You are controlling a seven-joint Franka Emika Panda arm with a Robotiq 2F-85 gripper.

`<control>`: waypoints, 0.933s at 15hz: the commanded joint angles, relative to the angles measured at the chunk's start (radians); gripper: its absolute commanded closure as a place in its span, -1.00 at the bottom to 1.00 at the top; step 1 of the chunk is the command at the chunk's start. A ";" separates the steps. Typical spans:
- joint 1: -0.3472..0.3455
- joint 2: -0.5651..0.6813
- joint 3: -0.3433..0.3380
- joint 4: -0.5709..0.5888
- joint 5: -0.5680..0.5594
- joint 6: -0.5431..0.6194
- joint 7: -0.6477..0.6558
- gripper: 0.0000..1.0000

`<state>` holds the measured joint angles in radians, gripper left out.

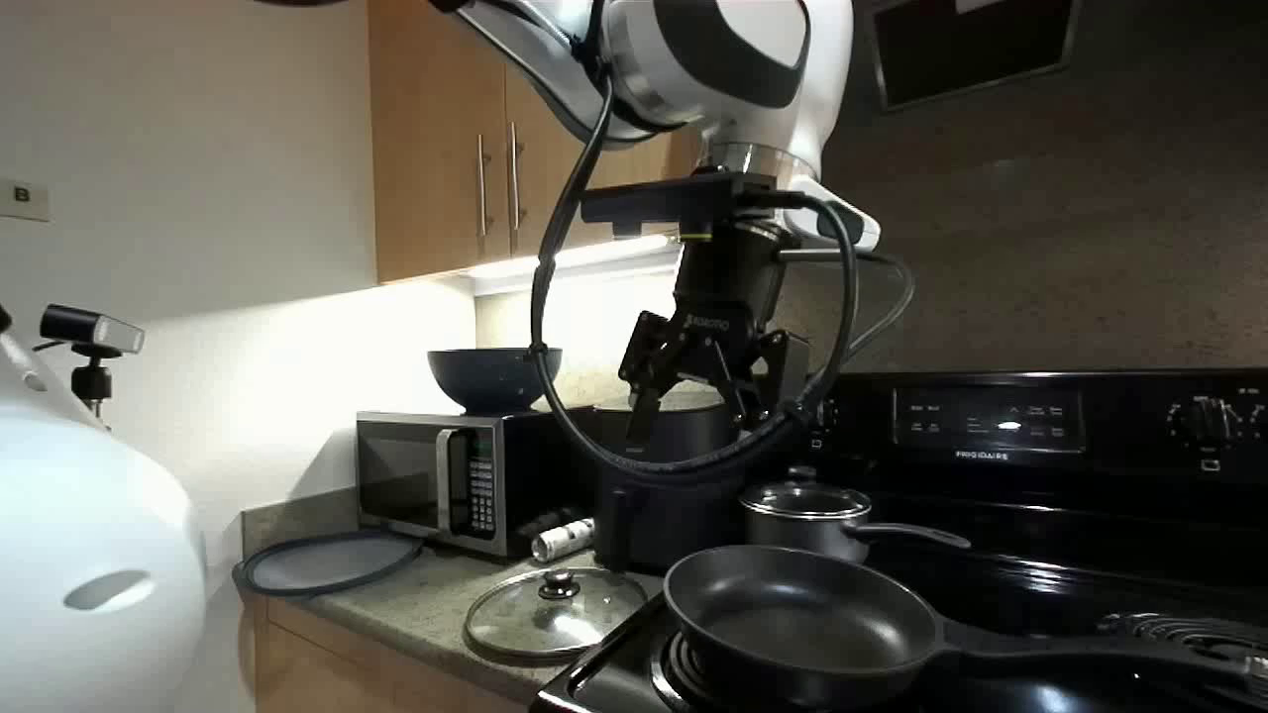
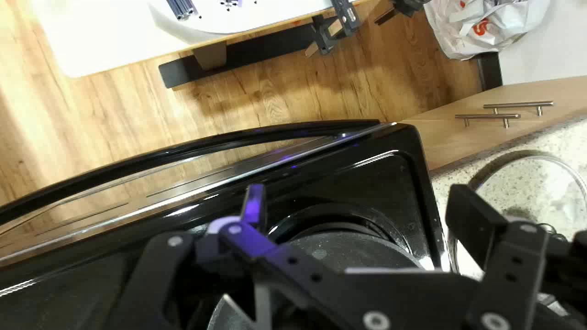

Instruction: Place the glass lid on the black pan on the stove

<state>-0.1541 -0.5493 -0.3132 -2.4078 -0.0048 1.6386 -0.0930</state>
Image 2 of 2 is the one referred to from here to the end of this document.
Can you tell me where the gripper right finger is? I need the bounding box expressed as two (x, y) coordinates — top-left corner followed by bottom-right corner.
(446, 183), (587, 330)

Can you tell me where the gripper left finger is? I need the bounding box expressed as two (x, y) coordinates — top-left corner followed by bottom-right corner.
(104, 183), (349, 330)

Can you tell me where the glass lid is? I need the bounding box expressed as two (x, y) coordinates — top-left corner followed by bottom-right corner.
(452, 150), (587, 317)

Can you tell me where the black glossy stove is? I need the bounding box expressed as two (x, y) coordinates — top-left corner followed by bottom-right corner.
(0, 120), (454, 330)

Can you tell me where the white plastic bag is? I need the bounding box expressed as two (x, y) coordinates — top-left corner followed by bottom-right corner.
(423, 0), (552, 61)

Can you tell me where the white table with black foot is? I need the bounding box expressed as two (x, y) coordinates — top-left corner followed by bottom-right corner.
(31, 0), (381, 90)

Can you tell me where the bundle of aluminium profiles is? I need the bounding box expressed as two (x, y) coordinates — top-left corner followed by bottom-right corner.
(166, 0), (200, 22)

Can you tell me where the black clamp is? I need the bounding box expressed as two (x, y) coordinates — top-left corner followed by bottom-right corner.
(305, 0), (364, 56)

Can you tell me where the black oven door handle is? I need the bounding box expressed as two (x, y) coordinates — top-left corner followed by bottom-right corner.
(0, 120), (382, 226)

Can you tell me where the silver drawer handle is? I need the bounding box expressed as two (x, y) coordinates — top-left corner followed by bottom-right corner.
(483, 101), (554, 116)
(454, 113), (521, 129)

